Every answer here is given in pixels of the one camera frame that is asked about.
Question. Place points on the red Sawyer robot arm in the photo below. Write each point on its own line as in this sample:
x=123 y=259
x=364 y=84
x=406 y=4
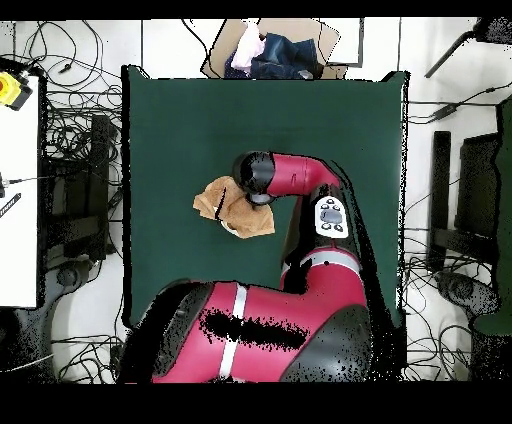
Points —
x=296 y=176

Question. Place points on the dark metal frame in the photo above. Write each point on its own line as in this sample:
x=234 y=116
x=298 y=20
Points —
x=361 y=40

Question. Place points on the cardboard box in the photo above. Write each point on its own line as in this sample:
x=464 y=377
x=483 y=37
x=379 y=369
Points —
x=288 y=26

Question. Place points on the black stand pole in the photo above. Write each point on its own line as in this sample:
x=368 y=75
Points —
x=496 y=30

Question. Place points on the yellow emergency stop box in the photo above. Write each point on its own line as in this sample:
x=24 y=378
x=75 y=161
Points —
x=10 y=90

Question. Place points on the black strip with marks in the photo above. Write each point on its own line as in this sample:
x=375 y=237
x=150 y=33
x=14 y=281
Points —
x=10 y=204

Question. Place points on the black chair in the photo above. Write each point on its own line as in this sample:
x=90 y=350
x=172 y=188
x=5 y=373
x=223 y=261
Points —
x=98 y=160
x=442 y=180

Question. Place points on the dark green table cloth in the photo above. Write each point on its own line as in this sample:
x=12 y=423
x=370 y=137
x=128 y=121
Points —
x=180 y=132

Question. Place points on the black power strip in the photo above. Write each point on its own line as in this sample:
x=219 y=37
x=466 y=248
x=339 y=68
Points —
x=116 y=362

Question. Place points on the white desk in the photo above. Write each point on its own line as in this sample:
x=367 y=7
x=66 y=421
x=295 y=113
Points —
x=18 y=240

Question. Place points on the dark blue jeans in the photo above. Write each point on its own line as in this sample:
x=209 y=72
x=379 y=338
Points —
x=288 y=56

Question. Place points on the dark green fabric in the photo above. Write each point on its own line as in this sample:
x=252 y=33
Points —
x=504 y=200

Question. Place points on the pale pink garment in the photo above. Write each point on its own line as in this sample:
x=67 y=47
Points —
x=246 y=48

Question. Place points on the tan terry towel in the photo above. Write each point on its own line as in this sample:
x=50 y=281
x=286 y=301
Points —
x=248 y=220

